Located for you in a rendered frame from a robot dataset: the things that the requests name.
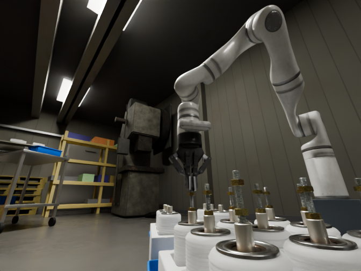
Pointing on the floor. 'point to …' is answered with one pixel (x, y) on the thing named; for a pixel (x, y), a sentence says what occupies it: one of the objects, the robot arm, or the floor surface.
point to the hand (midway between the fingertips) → (190, 183)
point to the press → (139, 159)
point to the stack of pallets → (24, 194)
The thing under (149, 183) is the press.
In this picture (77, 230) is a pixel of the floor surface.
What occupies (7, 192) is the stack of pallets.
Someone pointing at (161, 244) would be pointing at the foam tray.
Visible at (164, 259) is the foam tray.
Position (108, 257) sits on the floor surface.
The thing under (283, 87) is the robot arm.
